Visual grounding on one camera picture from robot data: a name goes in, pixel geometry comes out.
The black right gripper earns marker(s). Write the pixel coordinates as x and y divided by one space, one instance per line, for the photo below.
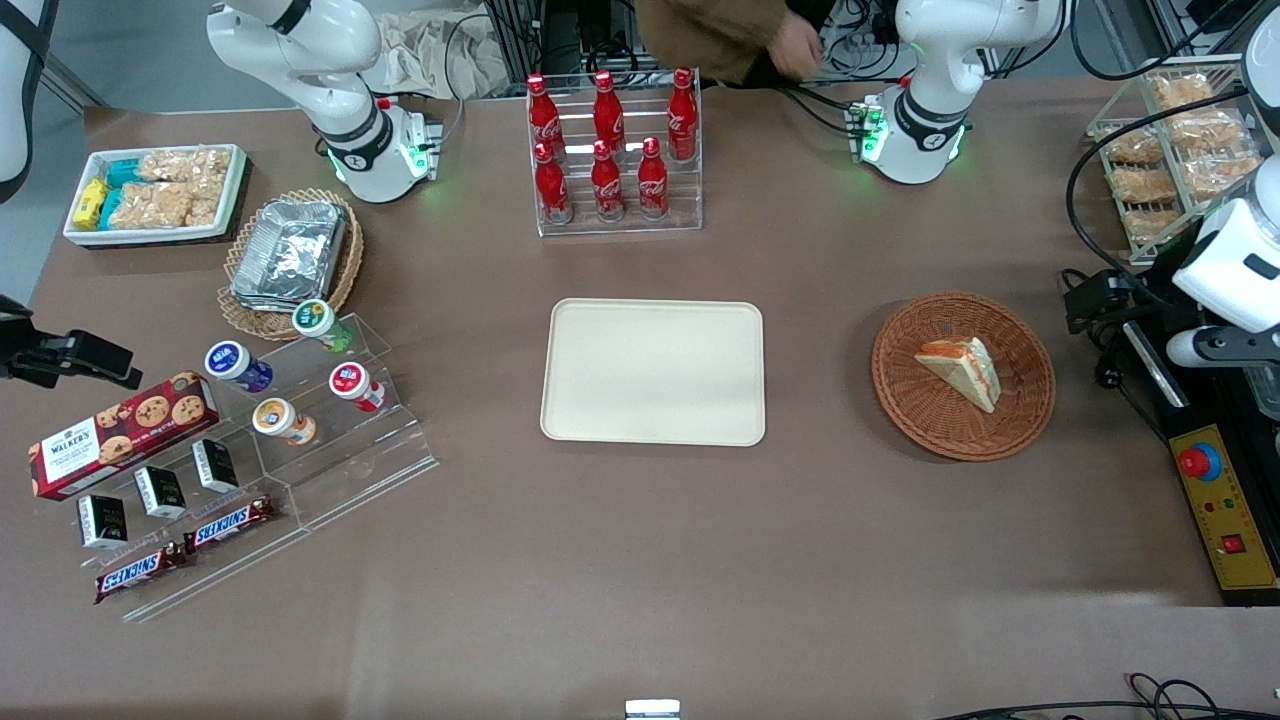
22 353

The bagged pastry snack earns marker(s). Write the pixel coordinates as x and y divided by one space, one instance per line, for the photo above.
1142 186
1220 175
1132 148
1180 92
1205 130
1152 225

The brown wicker basket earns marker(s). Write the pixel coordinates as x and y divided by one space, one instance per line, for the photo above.
920 410

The red emergency stop button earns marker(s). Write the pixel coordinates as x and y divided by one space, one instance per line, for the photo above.
1199 461

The light wicker basket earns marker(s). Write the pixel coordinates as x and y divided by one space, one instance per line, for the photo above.
340 275

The triangular sandwich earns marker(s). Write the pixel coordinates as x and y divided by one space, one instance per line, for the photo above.
962 368

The brown sleeved forearm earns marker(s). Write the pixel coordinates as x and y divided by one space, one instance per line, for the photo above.
710 35

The person's bare hand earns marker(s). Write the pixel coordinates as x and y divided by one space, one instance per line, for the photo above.
798 45

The white rectangular snack bin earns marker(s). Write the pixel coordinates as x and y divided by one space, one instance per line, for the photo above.
232 190

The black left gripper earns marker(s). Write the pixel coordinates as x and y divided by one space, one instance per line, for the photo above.
1143 297

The clear acrylic stepped stand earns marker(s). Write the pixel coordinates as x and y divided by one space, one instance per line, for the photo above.
360 470

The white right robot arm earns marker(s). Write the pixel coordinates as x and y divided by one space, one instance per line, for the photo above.
330 110

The teal snack packet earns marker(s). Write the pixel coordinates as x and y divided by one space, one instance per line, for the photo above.
109 207
125 174

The black countertop appliance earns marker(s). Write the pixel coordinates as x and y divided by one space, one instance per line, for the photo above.
1160 385

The Snickers chocolate bar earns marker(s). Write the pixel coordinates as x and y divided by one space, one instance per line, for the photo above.
140 572
230 524

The clear acrylic bottle rack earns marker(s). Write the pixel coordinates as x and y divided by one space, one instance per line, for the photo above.
625 228

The red lid yogurt bottle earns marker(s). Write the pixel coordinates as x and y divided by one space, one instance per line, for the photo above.
350 381

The red Walkers cookie box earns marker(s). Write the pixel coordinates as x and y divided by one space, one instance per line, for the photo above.
110 440

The stack of foil containers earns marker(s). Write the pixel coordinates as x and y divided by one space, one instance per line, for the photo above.
288 250

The blue lid yogurt bottle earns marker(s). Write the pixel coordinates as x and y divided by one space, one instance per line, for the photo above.
230 360

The green lid yogurt bottle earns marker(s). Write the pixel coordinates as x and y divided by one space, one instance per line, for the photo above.
315 318

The cream plastic tray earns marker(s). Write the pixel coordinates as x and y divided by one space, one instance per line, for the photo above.
650 370

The yellow snack packet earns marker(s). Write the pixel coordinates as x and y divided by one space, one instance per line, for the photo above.
90 203

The small black box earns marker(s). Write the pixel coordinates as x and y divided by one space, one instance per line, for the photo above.
103 521
215 465
160 492

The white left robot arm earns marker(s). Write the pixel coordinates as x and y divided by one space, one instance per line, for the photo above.
930 60

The yellow control box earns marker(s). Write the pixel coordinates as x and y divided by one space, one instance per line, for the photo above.
1225 510

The clear bag of rice snacks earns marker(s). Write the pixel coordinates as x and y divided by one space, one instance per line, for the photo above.
148 205
204 210
185 165

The orange lid yogurt bottle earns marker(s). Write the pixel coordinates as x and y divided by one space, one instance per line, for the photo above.
275 416

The red cola bottle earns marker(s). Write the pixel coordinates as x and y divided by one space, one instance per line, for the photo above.
551 188
608 112
652 183
607 186
682 118
544 115

